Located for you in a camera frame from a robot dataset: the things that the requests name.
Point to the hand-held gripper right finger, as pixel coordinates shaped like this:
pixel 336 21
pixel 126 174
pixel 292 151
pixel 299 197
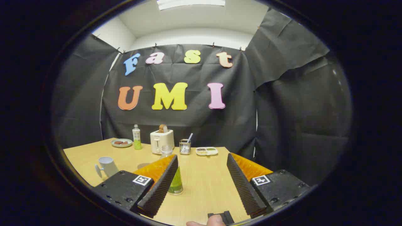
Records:
pixel 245 188

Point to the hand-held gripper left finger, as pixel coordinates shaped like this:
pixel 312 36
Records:
pixel 158 188

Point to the green label juice bottle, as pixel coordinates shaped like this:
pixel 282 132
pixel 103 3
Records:
pixel 176 183

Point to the round brown coaster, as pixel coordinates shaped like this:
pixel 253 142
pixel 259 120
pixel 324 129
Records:
pixel 143 165

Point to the white cup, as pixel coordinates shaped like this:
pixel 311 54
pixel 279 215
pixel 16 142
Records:
pixel 108 166

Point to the slim green drink bottle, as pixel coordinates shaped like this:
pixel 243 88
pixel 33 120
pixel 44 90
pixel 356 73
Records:
pixel 137 138

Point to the wooden table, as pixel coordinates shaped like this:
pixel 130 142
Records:
pixel 204 175

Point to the white toaster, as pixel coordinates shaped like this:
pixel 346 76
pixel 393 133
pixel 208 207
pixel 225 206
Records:
pixel 161 141

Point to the metal mesh utensil holder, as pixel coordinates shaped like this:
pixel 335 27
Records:
pixel 185 148

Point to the white divided dish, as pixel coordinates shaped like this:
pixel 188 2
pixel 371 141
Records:
pixel 207 153

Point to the pale green plate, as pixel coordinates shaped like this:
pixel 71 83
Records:
pixel 121 145

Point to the striped drinking straw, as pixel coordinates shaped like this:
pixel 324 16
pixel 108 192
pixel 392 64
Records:
pixel 190 137

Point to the brown bread slice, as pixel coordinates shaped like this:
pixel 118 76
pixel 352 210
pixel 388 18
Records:
pixel 163 128

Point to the ceiling light panel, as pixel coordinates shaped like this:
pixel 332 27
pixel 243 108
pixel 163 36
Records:
pixel 191 3

